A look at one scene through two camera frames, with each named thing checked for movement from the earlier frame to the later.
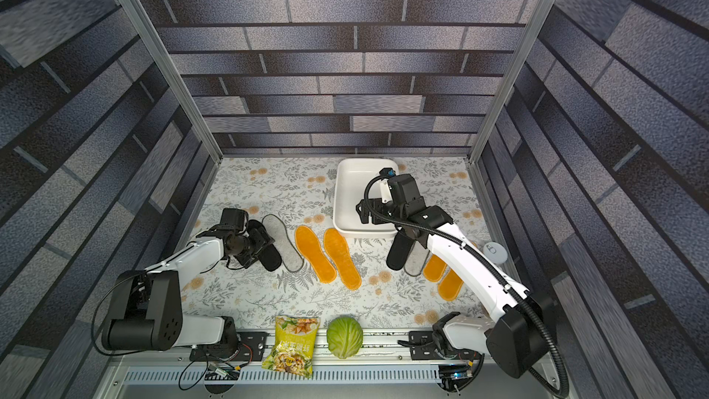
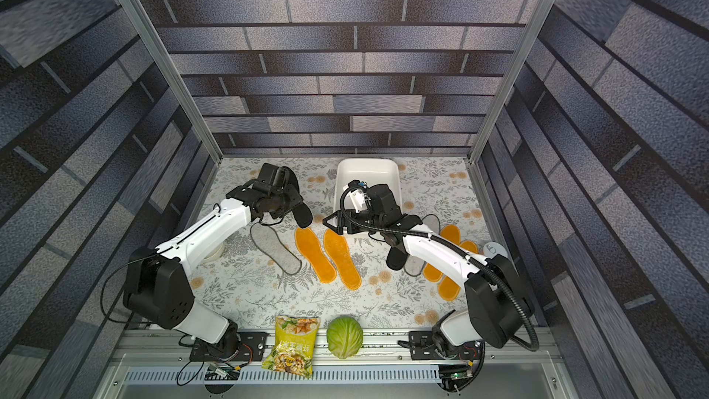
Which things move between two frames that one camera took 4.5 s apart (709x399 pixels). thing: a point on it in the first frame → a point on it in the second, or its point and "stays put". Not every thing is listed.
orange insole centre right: [338, 247] stays put
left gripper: [247, 259] → [297, 198]
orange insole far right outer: [450, 286] stays put
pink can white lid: [495, 252] stays put
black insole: [401, 247] stays put
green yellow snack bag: [294, 347] stays put
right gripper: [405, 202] → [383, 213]
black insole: [262, 245] → [303, 215]
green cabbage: [344, 337] stays put
